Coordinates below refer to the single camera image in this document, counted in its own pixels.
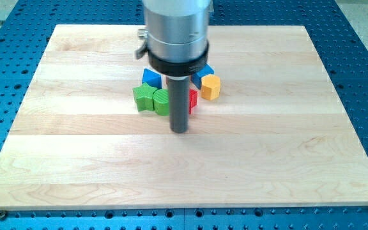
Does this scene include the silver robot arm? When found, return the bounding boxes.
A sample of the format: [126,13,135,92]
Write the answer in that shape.
[135,0,210,134]

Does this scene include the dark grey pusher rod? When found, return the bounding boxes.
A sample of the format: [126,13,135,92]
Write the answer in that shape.
[167,76,189,134]

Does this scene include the green round block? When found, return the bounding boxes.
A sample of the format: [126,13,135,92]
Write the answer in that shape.
[153,89,169,116]

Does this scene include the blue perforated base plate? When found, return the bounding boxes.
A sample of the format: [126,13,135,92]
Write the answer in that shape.
[0,1,368,229]

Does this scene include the blue cube block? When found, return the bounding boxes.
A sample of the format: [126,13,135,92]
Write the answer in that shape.
[191,64,215,89]

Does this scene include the red star block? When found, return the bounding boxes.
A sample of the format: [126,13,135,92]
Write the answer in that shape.
[188,89,198,114]

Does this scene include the blue triangle block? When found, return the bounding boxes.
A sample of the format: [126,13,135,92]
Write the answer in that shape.
[142,68,162,89]

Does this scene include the yellow hexagon block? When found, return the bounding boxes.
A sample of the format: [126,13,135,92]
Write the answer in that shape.
[201,74,221,100]

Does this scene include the green star block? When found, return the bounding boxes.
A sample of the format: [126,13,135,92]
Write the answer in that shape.
[132,82,158,112]

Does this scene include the wooden board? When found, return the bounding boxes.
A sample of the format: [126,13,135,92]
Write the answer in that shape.
[0,25,368,210]

